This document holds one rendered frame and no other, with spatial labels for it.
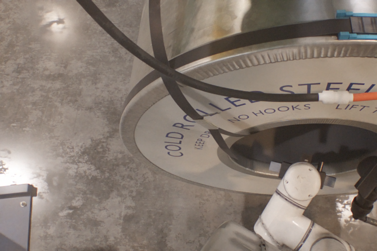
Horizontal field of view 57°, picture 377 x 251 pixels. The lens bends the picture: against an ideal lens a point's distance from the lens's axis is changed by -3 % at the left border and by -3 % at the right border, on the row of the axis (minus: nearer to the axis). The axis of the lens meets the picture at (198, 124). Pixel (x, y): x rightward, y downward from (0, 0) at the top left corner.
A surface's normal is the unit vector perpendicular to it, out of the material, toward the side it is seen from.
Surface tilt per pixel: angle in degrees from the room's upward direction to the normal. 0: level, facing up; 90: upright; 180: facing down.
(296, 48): 88
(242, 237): 48
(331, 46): 88
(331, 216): 0
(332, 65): 90
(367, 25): 2
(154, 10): 31
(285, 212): 25
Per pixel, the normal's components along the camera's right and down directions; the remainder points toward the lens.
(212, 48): -0.54, -0.38
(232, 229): 0.35, -0.89
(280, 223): -0.28, -0.06
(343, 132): -0.80, -0.29
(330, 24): -0.26, -0.41
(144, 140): -0.07, 0.91
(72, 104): -0.05, -0.41
